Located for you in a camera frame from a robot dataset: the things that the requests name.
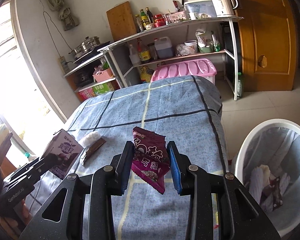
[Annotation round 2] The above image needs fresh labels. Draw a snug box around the white metal shelf rack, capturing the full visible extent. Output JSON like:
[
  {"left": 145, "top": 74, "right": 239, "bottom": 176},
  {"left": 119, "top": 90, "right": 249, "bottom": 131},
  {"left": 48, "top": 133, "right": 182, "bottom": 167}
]
[{"left": 65, "top": 16, "right": 240, "bottom": 98}]

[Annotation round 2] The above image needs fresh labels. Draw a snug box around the purple drink carton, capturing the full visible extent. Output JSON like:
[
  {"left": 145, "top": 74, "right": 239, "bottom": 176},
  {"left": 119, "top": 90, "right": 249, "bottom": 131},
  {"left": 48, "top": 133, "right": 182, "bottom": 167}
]
[{"left": 41, "top": 129, "right": 83, "bottom": 180}]

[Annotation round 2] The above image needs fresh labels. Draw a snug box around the clear plastic storage container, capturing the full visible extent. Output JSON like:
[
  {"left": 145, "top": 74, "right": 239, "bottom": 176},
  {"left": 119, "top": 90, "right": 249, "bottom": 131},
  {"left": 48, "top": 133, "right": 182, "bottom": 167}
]
[{"left": 184, "top": 0, "right": 217, "bottom": 20}]

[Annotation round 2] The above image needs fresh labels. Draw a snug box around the dark vinegar jug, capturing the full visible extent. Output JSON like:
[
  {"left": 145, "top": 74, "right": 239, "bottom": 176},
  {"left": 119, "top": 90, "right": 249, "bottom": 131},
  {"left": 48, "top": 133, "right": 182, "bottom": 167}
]
[{"left": 154, "top": 36, "right": 174, "bottom": 59}]

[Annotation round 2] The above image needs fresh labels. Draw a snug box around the green glass bottle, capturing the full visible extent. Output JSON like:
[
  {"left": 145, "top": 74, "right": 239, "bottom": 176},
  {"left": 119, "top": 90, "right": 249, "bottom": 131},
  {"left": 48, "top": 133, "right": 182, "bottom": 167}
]
[{"left": 237, "top": 72, "right": 244, "bottom": 98}]

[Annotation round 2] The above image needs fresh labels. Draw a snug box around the white electric kettle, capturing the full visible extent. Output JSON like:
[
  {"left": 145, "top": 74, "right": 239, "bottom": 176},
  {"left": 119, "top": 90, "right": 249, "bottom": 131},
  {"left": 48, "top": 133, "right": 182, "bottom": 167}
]
[{"left": 211, "top": 0, "right": 239, "bottom": 17}]

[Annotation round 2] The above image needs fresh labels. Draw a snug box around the magenta snack bag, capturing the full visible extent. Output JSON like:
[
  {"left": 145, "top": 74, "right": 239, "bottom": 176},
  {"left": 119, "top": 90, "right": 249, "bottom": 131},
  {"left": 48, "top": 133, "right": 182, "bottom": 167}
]
[{"left": 131, "top": 127, "right": 170, "bottom": 194}]

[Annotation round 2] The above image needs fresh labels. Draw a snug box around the steel steamer pot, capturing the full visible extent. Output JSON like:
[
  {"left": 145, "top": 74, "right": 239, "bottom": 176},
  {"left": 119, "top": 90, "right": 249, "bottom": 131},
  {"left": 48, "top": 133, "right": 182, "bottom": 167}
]
[{"left": 69, "top": 36, "right": 101, "bottom": 59}]

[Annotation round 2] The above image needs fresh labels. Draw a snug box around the brown foil wrapper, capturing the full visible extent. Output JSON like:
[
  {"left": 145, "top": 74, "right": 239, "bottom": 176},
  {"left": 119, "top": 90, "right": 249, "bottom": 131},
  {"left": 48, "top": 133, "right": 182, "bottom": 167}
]
[{"left": 80, "top": 138, "right": 106, "bottom": 166}]

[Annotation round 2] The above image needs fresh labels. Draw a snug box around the colourful cardboard box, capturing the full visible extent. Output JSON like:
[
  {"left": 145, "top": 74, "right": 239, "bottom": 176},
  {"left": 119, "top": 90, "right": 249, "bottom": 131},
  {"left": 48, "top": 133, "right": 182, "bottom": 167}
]
[{"left": 78, "top": 81, "right": 117, "bottom": 100}]

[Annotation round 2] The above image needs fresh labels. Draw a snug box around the wooden door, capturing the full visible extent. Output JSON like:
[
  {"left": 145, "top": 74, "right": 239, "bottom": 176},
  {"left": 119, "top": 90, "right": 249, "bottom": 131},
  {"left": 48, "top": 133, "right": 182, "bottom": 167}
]
[{"left": 236, "top": 0, "right": 298, "bottom": 92}]

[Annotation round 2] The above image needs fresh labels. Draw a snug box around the white trash bin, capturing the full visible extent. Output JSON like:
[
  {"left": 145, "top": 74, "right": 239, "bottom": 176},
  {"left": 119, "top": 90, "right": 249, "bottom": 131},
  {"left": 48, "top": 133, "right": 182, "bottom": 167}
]
[{"left": 232, "top": 119, "right": 300, "bottom": 237}]

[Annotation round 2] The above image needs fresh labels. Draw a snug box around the wooden cutting board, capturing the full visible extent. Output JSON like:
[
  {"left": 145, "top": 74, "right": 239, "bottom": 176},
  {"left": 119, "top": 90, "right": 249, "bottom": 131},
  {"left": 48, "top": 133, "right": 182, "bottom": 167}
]
[{"left": 106, "top": 1, "right": 137, "bottom": 41}]

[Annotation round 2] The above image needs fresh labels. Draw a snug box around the blue plaid tablecloth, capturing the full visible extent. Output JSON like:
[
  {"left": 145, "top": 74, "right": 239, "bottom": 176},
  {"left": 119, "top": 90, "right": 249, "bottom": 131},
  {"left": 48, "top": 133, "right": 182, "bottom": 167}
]
[{"left": 25, "top": 74, "right": 228, "bottom": 240}]

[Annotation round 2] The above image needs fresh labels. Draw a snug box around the soy sauce bottle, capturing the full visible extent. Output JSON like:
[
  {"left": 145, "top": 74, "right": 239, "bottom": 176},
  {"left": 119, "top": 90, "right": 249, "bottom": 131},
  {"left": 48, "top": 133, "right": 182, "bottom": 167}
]
[{"left": 137, "top": 38, "right": 151, "bottom": 63}]

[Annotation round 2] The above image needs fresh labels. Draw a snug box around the left hand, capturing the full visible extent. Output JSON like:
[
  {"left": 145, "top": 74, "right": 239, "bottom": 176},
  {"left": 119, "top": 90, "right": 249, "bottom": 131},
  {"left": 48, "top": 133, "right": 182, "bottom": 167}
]
[{"left": 0, "top": 200, "right": 33, "bottom": 239}]

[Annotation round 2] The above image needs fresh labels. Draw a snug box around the pink plastic basket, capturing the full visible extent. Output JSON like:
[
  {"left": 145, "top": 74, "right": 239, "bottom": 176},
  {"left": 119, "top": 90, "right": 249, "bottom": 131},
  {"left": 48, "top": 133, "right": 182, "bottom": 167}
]
[{"left": 93, "top": 68, "right": 114, "bottom": 83}]

